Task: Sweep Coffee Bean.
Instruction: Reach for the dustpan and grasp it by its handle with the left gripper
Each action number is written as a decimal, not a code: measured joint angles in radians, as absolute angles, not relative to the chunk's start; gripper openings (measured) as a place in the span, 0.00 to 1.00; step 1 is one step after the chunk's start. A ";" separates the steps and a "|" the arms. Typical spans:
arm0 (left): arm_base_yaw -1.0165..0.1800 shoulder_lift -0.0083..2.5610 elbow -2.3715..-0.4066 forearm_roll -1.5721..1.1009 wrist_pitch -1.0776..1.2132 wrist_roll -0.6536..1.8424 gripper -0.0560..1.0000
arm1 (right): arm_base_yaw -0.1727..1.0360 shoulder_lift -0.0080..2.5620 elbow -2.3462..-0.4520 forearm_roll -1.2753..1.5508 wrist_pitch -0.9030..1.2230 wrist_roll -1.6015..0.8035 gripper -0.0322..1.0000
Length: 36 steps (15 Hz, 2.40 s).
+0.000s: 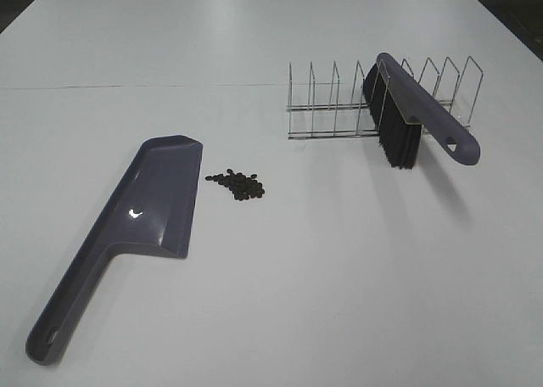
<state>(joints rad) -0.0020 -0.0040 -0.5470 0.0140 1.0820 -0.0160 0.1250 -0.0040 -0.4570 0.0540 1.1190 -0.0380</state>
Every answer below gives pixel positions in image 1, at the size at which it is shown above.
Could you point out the pile of coffee beans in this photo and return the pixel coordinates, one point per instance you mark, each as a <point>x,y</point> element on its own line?
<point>242,187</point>

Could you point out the purple plastic dustpan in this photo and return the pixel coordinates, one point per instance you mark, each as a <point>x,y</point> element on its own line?
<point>150,212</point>

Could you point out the purple hand brush black bristles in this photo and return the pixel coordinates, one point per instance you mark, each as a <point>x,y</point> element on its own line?
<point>401,109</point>

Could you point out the chrome wire rack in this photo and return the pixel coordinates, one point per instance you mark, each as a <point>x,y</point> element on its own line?
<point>338,107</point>

